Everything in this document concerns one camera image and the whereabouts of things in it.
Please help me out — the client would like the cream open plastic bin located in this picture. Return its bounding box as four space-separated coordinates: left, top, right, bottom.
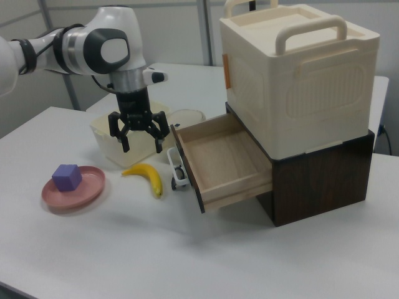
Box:
89 101 171 171

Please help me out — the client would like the purple foam cube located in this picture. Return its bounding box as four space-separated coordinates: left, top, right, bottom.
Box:
51 163 84 192

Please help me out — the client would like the dark brown wooden cabinet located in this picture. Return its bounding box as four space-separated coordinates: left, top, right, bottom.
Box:
224 101 375 229

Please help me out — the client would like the small panda toy figure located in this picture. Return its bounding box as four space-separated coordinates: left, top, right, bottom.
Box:
170 166 190 192

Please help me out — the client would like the cream plastic storage box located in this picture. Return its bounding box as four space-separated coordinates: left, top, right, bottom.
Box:
219 0 381 161

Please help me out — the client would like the yellow banana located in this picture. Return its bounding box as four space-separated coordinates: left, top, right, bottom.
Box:
121 163 164 199

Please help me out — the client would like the copper latch on storage box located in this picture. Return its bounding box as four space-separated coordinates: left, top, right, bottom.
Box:
223 54 233 90

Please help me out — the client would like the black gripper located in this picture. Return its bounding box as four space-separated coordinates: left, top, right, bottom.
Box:
107 88 171 154

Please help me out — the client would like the white lidded square container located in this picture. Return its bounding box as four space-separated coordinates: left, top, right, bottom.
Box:
168 108 208 129

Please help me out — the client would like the wooden drawer with white handle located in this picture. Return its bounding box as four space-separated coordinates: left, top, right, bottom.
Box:
166 112 274 214

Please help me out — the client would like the black wall cable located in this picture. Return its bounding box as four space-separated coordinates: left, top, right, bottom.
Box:
378 123 394 156

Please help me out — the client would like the pink round plate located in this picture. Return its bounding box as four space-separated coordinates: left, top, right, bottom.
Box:
41 165 107 210

